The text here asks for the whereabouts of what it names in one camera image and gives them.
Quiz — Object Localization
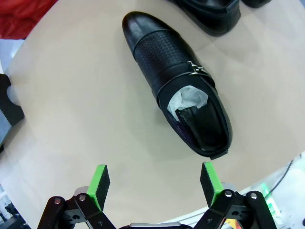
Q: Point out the white paper shoe stuffing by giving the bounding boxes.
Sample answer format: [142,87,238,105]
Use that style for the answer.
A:
[167,86,209,113]

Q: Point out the person's red jacket torso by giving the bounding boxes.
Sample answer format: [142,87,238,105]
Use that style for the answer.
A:
[0,0,56,40]

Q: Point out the black leather buckle shoe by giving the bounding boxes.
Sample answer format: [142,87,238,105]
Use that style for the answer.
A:
[122,11,233,161]
[166,0,241,37]
[241,0,273,8]

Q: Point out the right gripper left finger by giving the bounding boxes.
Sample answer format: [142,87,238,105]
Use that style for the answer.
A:
[35,164,112,229]

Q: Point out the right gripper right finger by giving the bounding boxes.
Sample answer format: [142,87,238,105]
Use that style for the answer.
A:
[194,161,279,229]

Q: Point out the black metal shoe stand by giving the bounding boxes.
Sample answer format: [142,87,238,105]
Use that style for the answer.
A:
[0,73,25,153]

